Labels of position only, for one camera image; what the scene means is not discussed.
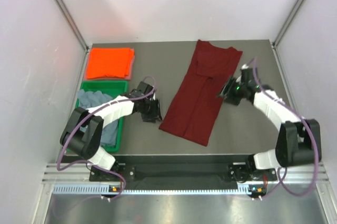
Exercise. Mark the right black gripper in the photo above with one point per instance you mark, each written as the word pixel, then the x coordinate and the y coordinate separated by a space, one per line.
pixel 227 91

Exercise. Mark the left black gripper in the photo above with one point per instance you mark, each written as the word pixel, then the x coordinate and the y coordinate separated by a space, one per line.
pixel 155 114

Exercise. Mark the dark red t-shirt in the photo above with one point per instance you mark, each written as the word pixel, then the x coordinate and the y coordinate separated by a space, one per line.
pixel 196 105

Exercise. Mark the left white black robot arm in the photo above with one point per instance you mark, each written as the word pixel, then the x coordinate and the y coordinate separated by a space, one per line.
pixel 82 133

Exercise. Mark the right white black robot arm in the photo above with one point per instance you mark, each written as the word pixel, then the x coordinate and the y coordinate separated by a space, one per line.
pixel 299 139

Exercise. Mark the folded orange t-shirt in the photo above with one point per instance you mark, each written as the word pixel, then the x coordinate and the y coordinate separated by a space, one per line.
pixel 109 63

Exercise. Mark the crumpled grey-blue t-shirt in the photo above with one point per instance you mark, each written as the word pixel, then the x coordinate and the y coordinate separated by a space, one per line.
pixel 89 99

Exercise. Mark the aluminium front rail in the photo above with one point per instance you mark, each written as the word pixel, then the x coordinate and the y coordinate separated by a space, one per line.
pixel 78 173

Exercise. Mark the slotted grey cable duct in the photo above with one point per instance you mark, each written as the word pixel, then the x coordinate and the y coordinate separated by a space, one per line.
pixel 73 189

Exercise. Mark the right aluminium corner post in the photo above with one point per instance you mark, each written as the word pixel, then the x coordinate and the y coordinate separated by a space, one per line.
pixel 287 23

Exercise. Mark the aluminium corner post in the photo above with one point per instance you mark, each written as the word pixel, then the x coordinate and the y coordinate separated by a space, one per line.
pixel 71 23
pixel 287 23

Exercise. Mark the left aluminium corner post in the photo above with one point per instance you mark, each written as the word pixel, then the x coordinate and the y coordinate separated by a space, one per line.
pixel 71 23

